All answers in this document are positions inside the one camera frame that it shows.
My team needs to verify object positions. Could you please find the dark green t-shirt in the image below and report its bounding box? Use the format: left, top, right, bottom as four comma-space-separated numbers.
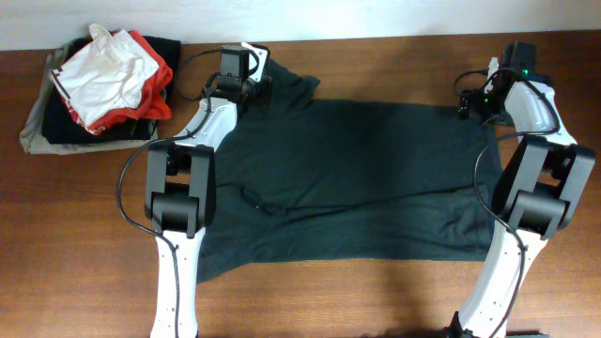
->
197, 62, 501, 282

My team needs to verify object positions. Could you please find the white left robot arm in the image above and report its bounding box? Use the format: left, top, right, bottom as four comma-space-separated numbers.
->
145, 75, 272, 338

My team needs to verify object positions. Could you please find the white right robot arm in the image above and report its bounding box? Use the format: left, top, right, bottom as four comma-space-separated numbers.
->
445, 78, 595, 337

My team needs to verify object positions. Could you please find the red folded garment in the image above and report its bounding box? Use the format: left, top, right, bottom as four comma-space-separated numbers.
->
68, 30, 175, 131

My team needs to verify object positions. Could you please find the white folded garment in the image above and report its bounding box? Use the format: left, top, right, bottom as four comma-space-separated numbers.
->
49, 23, 160, 134

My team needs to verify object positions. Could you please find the black folded garment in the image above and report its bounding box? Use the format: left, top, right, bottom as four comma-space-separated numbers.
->
41, 36, 181, 145

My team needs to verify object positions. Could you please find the grey folded garment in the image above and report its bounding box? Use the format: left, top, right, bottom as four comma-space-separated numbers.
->
19, 38, 158, 155

